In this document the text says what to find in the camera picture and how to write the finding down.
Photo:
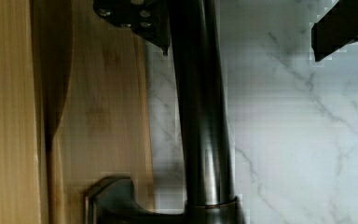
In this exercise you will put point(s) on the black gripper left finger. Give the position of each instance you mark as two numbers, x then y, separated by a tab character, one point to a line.
146	18

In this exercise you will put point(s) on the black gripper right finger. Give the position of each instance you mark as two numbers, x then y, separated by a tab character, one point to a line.
336	29

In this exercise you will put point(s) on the dark metal drawer handle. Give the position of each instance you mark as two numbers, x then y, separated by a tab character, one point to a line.
210	197

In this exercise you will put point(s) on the wooden drawer cabinet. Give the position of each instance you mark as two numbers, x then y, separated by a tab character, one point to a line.
73	110

